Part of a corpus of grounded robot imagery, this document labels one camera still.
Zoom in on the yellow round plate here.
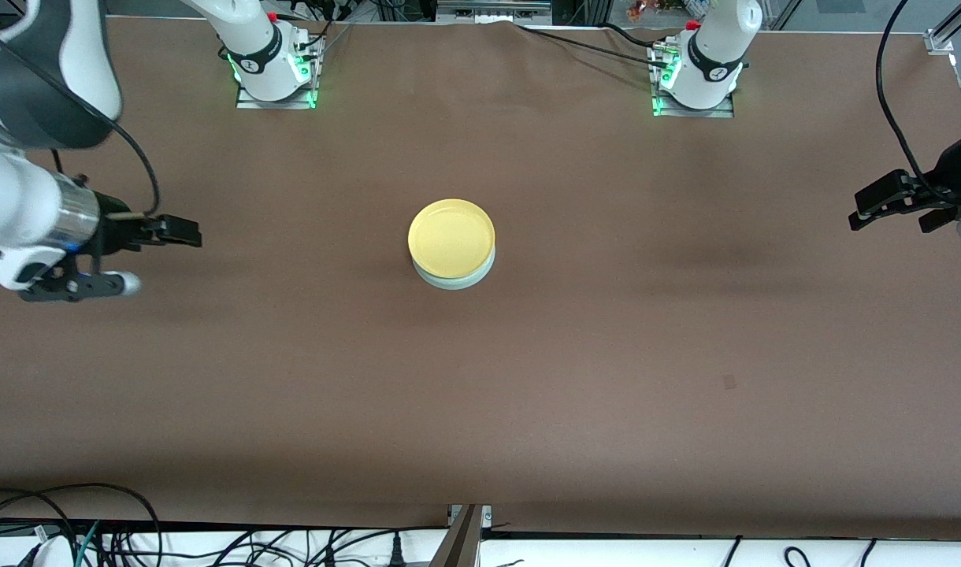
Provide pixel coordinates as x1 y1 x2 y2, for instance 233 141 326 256
407 198 496 281

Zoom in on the pale green round plate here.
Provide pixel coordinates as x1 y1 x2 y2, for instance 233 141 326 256
412 248 497 291

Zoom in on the colourful small toy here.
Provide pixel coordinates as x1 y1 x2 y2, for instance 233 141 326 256
626 0 688 21

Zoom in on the brown table cloth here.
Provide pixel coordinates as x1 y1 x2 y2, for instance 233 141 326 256
0 16 961 541

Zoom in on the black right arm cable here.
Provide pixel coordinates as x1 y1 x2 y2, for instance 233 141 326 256
0 31 163 218

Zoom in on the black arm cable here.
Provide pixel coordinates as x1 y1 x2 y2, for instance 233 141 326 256
876 0 958 202
0 31 163 218

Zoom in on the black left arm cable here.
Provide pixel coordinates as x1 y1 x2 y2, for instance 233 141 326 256
876 0 958 202

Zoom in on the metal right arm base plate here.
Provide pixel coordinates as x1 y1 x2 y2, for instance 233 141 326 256
236 47 321 110

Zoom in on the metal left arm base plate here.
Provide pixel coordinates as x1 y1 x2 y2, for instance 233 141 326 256
651 59 736 120

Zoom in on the black looping floor cable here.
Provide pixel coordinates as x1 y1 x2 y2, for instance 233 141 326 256
0 482 163 567

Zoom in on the short black table cable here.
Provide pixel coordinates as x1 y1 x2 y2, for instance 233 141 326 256
603 22 670 51

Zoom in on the green cable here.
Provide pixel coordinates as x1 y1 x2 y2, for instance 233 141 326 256
74 520 102 567

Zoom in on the long black table cable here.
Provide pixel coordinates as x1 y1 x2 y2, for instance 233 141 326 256
516 24 672 70

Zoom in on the aluminium profile bracket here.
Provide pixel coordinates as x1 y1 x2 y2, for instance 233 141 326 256
447 504 493 567

